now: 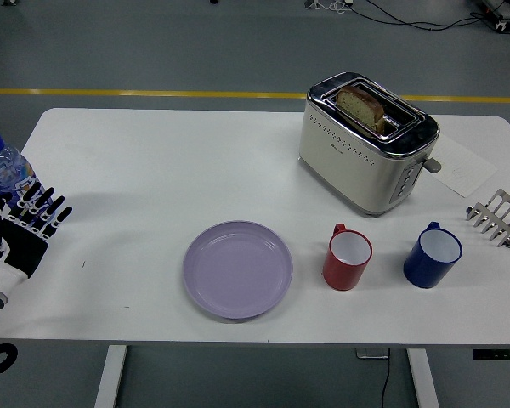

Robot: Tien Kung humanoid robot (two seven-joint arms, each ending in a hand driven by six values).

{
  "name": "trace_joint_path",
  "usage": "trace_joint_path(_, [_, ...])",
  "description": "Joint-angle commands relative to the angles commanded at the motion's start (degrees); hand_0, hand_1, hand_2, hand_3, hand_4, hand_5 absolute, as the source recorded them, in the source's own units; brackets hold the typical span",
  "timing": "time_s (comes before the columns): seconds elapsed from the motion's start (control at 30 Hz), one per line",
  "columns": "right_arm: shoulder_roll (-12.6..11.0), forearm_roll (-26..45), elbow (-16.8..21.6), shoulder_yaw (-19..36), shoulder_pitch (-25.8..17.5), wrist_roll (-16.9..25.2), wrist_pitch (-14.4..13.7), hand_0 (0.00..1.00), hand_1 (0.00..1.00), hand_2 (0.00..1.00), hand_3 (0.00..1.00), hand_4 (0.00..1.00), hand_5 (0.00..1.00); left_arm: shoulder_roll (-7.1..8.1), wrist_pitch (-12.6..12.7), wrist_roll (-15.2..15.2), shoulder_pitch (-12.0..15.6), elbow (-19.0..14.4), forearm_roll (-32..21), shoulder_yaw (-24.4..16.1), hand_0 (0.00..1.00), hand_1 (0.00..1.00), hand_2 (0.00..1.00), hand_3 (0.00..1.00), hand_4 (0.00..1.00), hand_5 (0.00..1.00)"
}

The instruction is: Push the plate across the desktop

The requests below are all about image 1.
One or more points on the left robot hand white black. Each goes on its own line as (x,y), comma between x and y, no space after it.
(17,251)

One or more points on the purple plate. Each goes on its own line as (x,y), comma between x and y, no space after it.
(238,270)

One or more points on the clear bottle with blue cap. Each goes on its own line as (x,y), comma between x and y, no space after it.
(4,166)

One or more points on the white table leg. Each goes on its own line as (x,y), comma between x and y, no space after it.
(423,378)
(110,378)

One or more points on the red mug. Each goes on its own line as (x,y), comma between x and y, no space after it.
(344,272)

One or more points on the cream and chrome toaster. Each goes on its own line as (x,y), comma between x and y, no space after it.
(348,170)

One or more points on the large brown bread slice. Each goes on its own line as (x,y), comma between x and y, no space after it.
(359,104)

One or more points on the small bread slice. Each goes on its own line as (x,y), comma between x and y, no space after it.
(381,124)

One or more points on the blue mug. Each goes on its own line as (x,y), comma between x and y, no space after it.
(423,270)

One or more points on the white paper sheet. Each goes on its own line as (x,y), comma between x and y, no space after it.
(463,170)

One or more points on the metal toast rack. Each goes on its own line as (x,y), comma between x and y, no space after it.
(499,212)

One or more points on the black table control panel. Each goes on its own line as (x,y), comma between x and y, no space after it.
(499,354)

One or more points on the grey bracket under table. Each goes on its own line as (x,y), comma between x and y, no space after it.
(372,353)

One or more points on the metal equipment frame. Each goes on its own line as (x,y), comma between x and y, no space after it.
(508,15)

